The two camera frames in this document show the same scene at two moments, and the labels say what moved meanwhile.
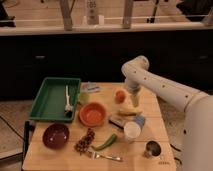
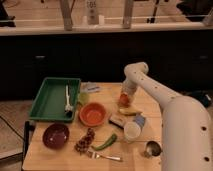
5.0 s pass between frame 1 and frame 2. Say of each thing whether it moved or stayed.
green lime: stayed
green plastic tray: stayed
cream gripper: moved
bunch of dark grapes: stayed
